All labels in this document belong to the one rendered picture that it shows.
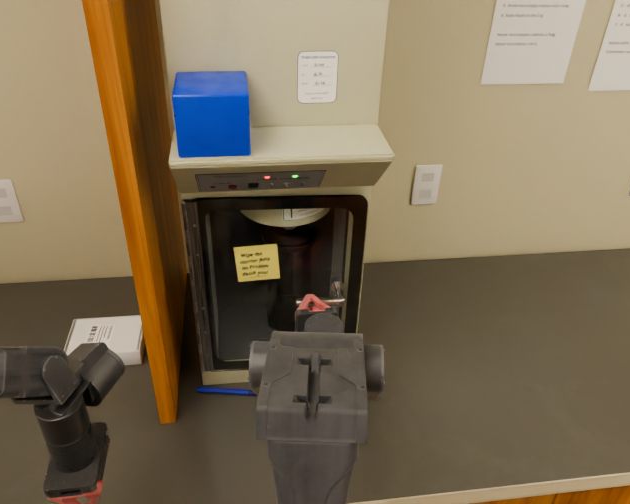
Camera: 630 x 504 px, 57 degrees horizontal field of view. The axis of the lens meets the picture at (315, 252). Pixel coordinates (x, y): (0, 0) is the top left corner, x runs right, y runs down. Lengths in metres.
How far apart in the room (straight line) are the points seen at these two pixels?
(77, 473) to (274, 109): 0.58
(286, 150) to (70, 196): 0.78
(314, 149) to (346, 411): 0.52
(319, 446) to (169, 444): 0.79
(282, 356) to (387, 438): 0.75
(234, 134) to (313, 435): 0.51
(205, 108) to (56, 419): 0.43
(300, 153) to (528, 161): 0.90
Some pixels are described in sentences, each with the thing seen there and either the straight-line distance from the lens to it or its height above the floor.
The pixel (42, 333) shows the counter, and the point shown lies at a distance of 1.47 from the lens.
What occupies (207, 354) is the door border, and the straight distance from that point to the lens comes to 1.18.
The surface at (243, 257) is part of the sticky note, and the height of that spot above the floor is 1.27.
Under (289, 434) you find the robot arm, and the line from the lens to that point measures 0.40.
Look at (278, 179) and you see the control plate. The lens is 0.89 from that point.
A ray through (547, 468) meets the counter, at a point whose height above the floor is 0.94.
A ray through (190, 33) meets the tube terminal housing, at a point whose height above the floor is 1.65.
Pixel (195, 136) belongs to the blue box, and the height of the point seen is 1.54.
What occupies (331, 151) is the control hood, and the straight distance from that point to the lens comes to 0.85.
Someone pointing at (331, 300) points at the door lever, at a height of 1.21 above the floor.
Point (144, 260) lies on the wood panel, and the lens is 0.95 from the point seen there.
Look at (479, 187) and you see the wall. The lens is 1.61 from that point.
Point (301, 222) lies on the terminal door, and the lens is 0.99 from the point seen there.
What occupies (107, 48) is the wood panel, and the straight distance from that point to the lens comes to 0.81.
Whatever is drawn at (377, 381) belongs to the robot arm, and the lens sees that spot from 0.48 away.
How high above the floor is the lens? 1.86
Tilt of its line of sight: 35 degrees down
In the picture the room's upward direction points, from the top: 2 degrees clockwise
